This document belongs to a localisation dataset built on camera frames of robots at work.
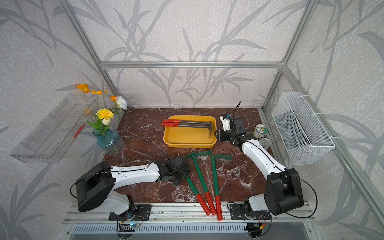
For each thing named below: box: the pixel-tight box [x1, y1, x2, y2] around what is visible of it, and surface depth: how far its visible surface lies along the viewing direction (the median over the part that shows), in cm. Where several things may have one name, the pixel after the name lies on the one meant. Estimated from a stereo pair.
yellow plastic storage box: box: [163, 115, 218, 148], surface depth 104 cm
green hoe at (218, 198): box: [211, 155, 234, 221], surface depth 81 cm
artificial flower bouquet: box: [75, 84, 128, 136], surface depth 83 cm
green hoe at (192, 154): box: [185, 150, 217, 216], surface depth 83 cm
